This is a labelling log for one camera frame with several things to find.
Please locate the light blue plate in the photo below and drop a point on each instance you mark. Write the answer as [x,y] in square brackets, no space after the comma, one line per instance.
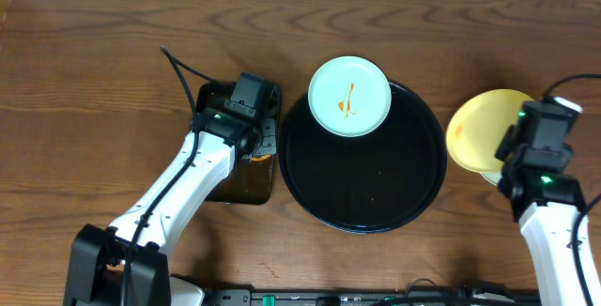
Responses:
[349,96]
[492,177]

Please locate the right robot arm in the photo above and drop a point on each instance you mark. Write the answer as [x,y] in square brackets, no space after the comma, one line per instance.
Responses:
[552,215]

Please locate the black rectangular tray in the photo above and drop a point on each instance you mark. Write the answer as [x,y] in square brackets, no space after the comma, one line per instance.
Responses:
[249,182]

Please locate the black round tray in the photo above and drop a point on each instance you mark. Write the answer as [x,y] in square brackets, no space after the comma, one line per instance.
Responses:
[369,184]

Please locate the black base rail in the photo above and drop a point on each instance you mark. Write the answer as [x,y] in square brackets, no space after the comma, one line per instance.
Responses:
[422,296]

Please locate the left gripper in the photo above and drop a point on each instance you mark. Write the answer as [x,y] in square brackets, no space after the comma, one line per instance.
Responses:
[262,144]

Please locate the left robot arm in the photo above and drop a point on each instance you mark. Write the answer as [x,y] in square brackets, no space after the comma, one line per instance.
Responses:
[126,263]

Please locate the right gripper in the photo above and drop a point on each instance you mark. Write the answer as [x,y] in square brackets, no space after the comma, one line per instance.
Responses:
[505,145]

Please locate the yellow plate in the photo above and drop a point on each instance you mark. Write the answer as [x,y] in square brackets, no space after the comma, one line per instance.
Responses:
[478,126]

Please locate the orange green scrub sponge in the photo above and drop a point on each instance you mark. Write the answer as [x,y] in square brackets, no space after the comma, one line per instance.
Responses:
[261,158]

